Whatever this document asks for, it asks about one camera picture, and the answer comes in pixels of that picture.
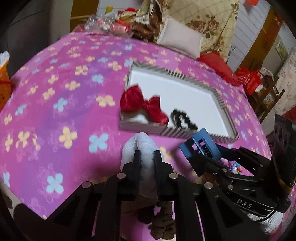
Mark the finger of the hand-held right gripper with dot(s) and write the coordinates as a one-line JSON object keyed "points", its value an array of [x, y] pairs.
{"points": [[217, 176], [249, 160]]}

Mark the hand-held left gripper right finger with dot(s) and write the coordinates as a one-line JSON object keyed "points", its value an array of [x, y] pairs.
{"points": [[157, 162]]}

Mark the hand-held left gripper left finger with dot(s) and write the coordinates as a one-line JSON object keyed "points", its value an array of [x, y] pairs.
{"points": [[137, 160]]}

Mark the white fluffy scrunchie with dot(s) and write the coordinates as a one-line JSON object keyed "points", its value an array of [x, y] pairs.
{"points": [[145, 143]]}

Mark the blue hair claw clip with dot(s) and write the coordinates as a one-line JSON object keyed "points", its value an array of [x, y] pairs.
{"points": [[196, 146]]}

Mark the striped tray box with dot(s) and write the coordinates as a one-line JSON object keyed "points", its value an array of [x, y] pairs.
{"points": [[175, 90]]}

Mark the person's right hand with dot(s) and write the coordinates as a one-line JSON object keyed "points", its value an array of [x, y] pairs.
{"points": [[266, 220]]}

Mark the black scrunchie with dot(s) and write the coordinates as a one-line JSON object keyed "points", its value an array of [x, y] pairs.
{"points": [[182, 119]]}

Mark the wooden chair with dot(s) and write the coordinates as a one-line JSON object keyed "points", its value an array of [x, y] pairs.
{"points": [[268, 99]]}

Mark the red satin bow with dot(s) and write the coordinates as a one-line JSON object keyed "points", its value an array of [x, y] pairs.
{"points": [[150, 106]]}

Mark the dark brown scrunchie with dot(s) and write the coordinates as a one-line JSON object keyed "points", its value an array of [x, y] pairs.
{"points": [[163, 222]]}

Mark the floral curtain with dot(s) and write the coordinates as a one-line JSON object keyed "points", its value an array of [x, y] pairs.
{"points": [[286, 83]]}

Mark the red gift bag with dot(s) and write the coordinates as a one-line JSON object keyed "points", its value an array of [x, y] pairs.
{"points": [[249, 80]]}

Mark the red frilled cushion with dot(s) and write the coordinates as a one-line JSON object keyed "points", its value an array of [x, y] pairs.
{"points": [[217, 67]]}

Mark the small framed picture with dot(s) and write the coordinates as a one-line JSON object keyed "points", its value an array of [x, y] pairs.
{"points": [[281, 49]]}

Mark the white pillow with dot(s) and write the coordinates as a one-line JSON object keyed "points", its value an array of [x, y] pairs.
{"points": [[180, 37]]}

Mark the pile of plastic wrapped items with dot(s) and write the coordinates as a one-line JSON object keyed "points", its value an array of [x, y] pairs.
{"points": [[104, 23]]}

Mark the beige floral quilt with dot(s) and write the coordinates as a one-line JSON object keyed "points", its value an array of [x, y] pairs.
{"points": [[208, 18]]}

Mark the red hat doll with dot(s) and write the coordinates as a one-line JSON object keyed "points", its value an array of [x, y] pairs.
{"points": [[127, 12]]}

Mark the orange plastic basket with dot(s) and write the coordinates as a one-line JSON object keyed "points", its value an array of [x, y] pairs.
{"points": [[4, 85]]}

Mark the white cloth in basket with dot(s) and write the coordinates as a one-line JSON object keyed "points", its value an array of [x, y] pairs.
{"points": [[4, 58]]}

